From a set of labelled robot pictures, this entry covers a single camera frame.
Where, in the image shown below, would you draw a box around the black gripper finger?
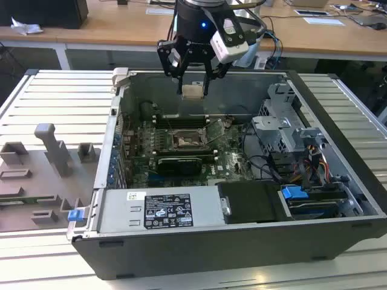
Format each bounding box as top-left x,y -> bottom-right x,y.
157,38 -> 184,95
202,50 -> 232,97

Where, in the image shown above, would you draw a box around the silver square CPU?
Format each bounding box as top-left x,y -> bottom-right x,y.
181,84 -> 204,100

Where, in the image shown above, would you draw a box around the metal socket cover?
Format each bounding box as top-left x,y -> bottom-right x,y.
206,118 -> 227,145

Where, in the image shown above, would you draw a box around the CPU socket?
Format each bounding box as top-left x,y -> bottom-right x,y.
171,128 -> 210,150

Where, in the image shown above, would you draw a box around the black RAM stick row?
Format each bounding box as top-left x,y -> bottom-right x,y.
153,114 -> 210,129
150,147 -> 219,160

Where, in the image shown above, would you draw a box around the pale blue teach pendant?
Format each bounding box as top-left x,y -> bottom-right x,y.
233,40 -> 261,69

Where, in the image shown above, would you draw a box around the long wooden desk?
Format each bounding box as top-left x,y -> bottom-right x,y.
0,0 -> 387,72

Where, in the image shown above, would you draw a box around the green motherboard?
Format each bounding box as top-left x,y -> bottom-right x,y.
120,114 -> 258,188

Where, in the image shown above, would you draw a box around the metal drive cage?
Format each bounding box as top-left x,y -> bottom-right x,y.
250,82 -> 328,153

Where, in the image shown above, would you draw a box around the black graphics card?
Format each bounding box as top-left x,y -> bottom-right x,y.
156,156 -> 203,177

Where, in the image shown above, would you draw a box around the flat tablet device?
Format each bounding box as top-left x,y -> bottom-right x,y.
294,8 -> 331,17

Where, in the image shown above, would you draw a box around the black plastic shroud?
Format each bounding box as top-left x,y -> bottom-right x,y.
216,181 -> 291,225

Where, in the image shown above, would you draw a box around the black box on desk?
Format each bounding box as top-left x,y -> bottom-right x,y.
0,0 -> 89,30

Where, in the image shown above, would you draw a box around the white paper sheet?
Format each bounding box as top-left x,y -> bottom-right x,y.
302,16 -> 346,27

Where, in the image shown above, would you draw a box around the crumpled white paper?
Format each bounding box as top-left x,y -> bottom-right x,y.
10,16 -> 44,36

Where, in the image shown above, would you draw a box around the silver power supply unit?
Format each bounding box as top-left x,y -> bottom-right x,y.
97,185 -> 228,234

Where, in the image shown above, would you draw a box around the hard disk in blue carrier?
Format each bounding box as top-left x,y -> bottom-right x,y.
280,185 -> 349,220

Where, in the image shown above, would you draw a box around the black open PC case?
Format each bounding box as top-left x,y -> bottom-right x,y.
67,66 -> 387,280

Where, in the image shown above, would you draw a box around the grey laptop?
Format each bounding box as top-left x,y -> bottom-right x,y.
350,13 -> 387,28

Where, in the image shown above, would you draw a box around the grey parts rack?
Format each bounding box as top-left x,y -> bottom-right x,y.
0,123 -> 102,234

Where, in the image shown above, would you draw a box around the grey desk cable hatch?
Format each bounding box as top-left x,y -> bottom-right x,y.
145,7 -> 178,16

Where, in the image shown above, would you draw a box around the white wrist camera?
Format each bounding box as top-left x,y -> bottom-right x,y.
209,8 -> 252,65

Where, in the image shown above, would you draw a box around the grey case handle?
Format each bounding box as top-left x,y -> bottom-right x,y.
111,66 -> 131,89

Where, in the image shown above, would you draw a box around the blue hanging cable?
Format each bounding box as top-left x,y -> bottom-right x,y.
265,17 -> 284,71

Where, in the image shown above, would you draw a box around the black cable in case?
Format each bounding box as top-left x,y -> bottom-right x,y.
241,120 -> 288,185

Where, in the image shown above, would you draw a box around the coloured power wire bundle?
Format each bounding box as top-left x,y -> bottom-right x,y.
298,144 -> 331,189

